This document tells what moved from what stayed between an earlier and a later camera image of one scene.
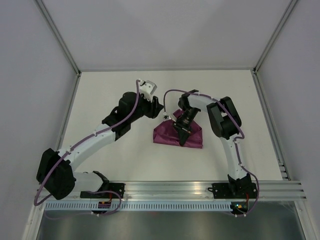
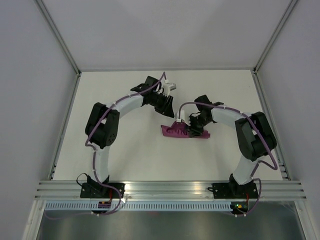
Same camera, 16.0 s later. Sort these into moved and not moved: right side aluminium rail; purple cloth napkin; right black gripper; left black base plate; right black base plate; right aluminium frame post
Moved: right black gripper; purple cloth napkin
Not moved: left black base plate; right black base plate; right aluminium frame post; right side aluminium rail
